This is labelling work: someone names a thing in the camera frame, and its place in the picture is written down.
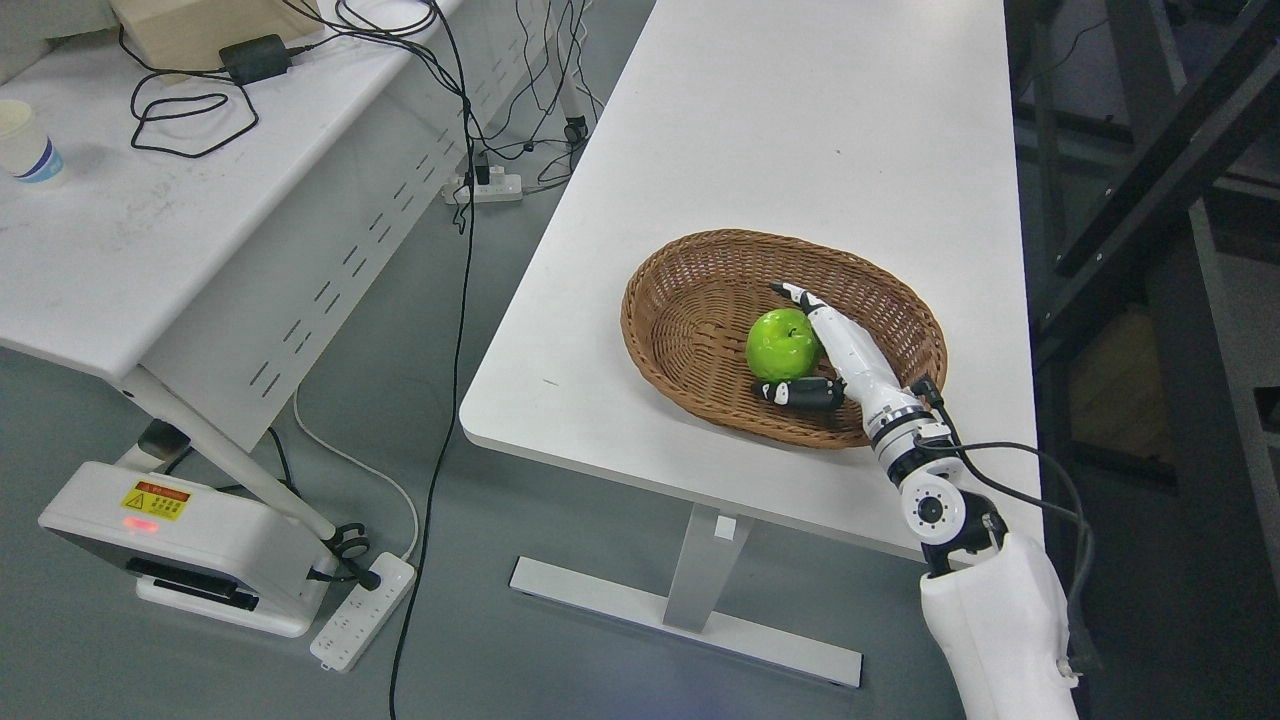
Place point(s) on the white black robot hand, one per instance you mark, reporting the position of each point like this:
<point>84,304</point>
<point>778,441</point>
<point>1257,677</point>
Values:
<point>850,367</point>

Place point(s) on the green apple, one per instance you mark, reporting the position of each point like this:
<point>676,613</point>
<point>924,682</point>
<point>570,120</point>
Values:
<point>782,346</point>

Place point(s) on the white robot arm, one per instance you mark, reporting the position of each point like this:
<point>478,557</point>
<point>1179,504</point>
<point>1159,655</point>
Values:
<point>991,598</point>

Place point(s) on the black metal shelf rack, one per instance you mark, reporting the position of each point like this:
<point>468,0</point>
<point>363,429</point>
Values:
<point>1146,134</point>

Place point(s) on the brown wicker basket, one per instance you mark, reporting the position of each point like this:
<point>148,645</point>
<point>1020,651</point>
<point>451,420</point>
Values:
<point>687,311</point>

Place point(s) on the white standing desk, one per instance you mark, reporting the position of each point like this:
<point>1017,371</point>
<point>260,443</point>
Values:
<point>882,128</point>

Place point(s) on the white power strip far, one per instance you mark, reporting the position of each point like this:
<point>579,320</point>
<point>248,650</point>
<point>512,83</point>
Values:
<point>501,187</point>

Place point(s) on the white power strip near base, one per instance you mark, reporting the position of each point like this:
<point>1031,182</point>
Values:
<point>349,631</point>

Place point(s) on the black power adapter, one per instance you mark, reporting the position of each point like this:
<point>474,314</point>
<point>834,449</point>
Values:
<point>260,58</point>

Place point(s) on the white left side desk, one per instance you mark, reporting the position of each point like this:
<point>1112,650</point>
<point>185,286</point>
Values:
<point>223,253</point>

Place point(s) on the white machine base with label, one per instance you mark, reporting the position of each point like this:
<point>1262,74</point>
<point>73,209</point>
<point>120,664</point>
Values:
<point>194,548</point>

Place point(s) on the white paper cup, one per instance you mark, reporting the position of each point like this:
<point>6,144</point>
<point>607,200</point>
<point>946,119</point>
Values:
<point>27,153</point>

